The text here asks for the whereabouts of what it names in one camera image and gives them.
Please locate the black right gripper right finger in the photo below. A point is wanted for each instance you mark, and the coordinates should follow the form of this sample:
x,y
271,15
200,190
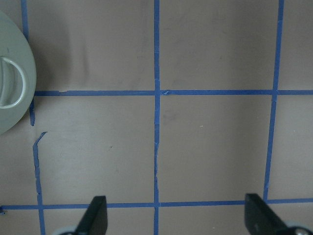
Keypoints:
x,y
260,219

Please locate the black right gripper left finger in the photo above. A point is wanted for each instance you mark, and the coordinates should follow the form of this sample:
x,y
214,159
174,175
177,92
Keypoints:
x,y
95,218

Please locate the pale green electric pot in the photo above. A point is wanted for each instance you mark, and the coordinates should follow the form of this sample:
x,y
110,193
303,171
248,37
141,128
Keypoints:
x,y
17,74

